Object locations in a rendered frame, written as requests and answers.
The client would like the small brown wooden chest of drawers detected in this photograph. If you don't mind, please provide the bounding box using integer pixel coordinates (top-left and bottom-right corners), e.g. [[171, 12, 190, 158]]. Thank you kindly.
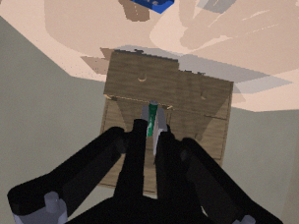
[[98, 71, 234, 196]]

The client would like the green aaa battery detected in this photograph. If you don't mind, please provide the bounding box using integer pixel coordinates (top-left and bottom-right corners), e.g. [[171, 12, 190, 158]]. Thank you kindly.
[[148, 100, 158, 137]]

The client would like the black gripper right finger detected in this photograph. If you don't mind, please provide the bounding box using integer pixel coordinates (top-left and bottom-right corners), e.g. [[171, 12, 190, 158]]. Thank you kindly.
[[153, 107, 283, 224]]

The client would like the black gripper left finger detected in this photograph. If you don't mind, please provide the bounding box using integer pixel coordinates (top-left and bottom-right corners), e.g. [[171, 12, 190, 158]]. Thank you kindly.
[[7, 105, 150, 224]]

